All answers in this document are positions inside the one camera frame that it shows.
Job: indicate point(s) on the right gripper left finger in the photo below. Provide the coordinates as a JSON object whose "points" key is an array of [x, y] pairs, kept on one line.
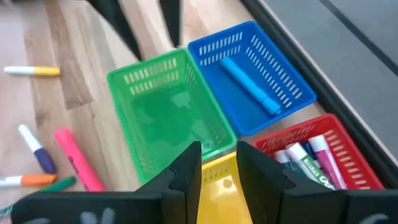
{"points": [[177, 186]]}

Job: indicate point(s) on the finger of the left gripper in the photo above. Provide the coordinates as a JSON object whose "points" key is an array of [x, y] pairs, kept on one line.
{"points": [[118, 21], [172, 18]]}

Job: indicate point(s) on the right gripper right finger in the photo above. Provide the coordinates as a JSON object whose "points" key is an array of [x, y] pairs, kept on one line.
{"points": [[264, 186]]}

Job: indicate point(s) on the yellow-cap thin white marker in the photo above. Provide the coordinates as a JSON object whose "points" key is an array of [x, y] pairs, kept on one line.
{"points": [[46, 71]]}

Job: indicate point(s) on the blue Sharpie highlighter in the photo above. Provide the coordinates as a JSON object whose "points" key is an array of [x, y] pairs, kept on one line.
{"points": [[248, 87]]}

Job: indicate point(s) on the pink highlighter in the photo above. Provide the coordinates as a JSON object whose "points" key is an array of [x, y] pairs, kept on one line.
{"points": [[77, 161]]}

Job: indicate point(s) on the green-cap thin white marker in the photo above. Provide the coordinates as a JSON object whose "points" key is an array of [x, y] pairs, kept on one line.
{"points": [[62, 183]]}

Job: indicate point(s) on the yellow plastic basket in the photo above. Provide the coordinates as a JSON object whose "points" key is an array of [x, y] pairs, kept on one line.
{"points": [[217, 199]]}

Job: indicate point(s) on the blue plastic basket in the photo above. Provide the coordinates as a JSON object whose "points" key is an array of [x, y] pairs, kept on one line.
{"points": [[248, 123]]}

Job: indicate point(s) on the green plastic basket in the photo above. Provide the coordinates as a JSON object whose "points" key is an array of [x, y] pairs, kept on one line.
{"points": [[174, 118]]}

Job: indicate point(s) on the red plastic basket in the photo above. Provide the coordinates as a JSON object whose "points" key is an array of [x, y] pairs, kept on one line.
{"points": [[354, 149]]}

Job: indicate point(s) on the purple-cap thin white marker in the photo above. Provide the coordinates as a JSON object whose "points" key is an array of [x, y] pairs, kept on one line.
{"points": [[45, 161]]}

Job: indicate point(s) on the orange-cap thin white marker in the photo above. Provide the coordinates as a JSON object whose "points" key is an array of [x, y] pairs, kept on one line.
{"points": [[37, 180]]}

